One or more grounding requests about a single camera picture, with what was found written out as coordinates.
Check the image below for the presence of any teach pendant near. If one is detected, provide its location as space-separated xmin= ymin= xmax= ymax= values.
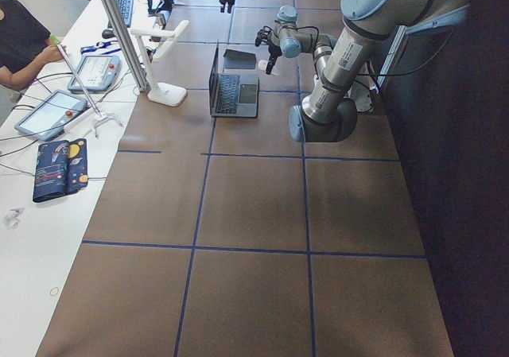
xmin=14 ymin=90 xmax=87 ymax=142

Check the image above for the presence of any black mouse pad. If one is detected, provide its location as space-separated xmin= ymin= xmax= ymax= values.
xmin=223 ymin=49 xmax=257 ymax=69

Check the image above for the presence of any white computer mouse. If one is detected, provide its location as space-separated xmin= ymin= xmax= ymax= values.
xmin=258 ymin=60 xmax=281 ymax=76

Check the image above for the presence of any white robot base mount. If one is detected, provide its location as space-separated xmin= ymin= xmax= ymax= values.
xmin=348 ymin=76 xmax=375 ymax=113

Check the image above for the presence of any black keyboard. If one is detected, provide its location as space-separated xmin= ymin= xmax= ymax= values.
xmin=115 ymin=0 xmax=134 ymax=28

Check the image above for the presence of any aluminium frame post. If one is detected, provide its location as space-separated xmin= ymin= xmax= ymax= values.
xmin=101 ymin=0 xmax=149 ymax=92

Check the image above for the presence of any small white tripod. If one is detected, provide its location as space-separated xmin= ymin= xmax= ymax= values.
xmin=49 ymin=34 xmax=123 ymax=138

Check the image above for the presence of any space pattern pencil pouch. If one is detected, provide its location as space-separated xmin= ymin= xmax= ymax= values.
xmin=32 ymin=138 xmax=88 ymax=203

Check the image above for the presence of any black desk mouse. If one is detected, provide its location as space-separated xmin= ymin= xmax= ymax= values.
xmin=101 ymin=28 xmax=116 ymax=39

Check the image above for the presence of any teach pendant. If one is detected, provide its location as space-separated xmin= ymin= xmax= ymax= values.
xmin=14 ymin=90 xmax=87 ymax=142
xmin=76 ymin=54 xmax=120 ymax=93

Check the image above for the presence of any grey laptop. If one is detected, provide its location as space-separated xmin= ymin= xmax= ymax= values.
xmin=208 ymin=44 xmax=259 ymax=118

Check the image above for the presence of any blue lanyard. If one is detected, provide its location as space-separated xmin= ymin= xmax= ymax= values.
xmin=80 ymin=41 xmax=122 ymax=56

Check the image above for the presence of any teach pendant far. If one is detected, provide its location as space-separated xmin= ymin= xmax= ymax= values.
xmin=76 ymin=54 xmax=120 ymax=93

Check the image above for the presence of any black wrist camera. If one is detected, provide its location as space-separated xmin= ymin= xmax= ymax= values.
xmin=254 ymin=25 xmax=274 ymax=47

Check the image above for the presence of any person at desk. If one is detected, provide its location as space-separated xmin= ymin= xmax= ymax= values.
xmin=1 ymin=0 xmax=63 ymax=91

